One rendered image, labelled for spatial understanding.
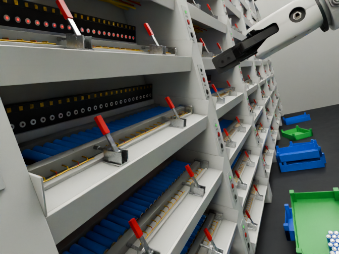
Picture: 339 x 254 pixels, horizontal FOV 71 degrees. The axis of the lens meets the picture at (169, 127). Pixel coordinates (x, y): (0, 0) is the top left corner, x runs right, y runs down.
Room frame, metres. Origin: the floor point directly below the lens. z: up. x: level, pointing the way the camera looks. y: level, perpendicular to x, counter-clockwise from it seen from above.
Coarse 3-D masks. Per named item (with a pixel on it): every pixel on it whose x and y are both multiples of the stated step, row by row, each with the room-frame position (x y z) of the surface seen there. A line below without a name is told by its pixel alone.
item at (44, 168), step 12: (180, 108) 0.77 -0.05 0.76; (144, 120) 0.60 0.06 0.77; (156, 120) 0.63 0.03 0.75; (120, 132) 0.50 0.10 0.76; (132, 132) 0.53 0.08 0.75; (84, 144) 0.43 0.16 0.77; (96, 144) 0.43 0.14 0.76; (108, 144) 0.46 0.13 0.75; (60, 156) 0.37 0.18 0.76; (72, 156) 0.39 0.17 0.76; (84, 156) 0.40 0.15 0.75; (36, 168) 0.33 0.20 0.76; (48, 168) 0.35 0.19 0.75; (60, 168) 0.37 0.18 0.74; (72, 168) 0.36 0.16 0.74
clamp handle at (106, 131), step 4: (96, 116) 0.41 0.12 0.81; (100, 116) 0.42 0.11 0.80; (96, 120) 0.41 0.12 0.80; (100, 120) 0.41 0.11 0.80; (100, 124) 0.41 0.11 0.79; (104, 124) 0.41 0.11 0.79; (100, 128) 0.41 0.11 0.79; (104, 128) 0.41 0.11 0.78; (104, 132) 0.40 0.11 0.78; (108, 132) 0.41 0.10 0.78; (108, 136) 0.41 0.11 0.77; (108, 140) 0.40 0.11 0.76; (112, 140) 0.41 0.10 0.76; (112, 144) 0.41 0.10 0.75; (112, 148) 0.40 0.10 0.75; (116, 148) 0.41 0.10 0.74
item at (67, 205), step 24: (168, 96) 0.84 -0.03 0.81; (72, 120) 0.53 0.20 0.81; (168, 120) 0.70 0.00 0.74; (192, 120) 0.71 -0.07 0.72; (120, 144) 0.50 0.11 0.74; (144, 144) 0.50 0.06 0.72; (168, 144) 0.53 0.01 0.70; (96, 168) 0.38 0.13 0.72; (120, 168) 0.38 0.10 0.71; (144, 168) 0.45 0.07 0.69; (48, 192) 0.31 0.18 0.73; (72, 192) 0.31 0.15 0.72; (96, 192) 0.33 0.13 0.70; (120, 192) 0.38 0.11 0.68; (48, 216) 0.26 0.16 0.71; (72, 216) 0.29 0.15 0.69
